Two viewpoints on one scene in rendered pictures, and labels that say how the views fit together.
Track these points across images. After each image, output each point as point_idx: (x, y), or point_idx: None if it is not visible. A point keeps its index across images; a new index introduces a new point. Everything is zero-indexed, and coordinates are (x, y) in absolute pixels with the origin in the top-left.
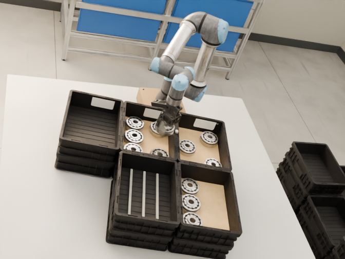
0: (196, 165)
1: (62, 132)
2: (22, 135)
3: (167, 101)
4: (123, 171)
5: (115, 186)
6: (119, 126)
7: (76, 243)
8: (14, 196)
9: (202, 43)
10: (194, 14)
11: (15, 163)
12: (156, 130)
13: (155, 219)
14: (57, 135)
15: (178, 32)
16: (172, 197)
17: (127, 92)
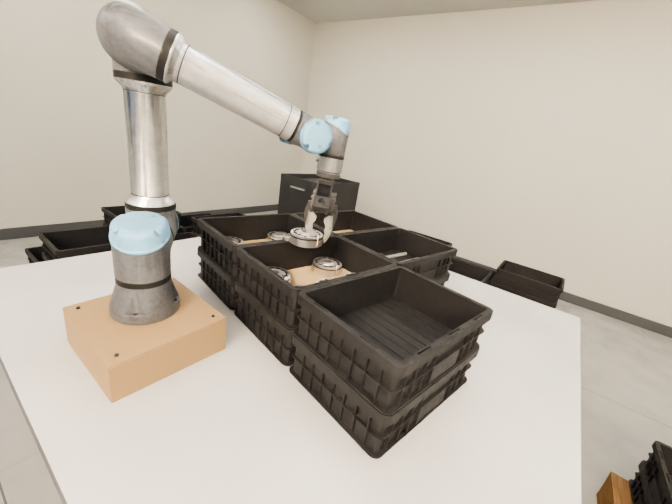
0: (319, 226)
1: (483, 312)
2: (518, 493)
3: (340, 171)
4: None
5: (426, 271)
6: (364, 276)
7: None
8: (550, 386)
9: (153, 96)
10: (143, 9)
11: (544, 433)
12: (321, 245)
13: (418, 235)
14: (422, 437)
15: (221, 65)
16: (370, 244)
17: (95, 434)
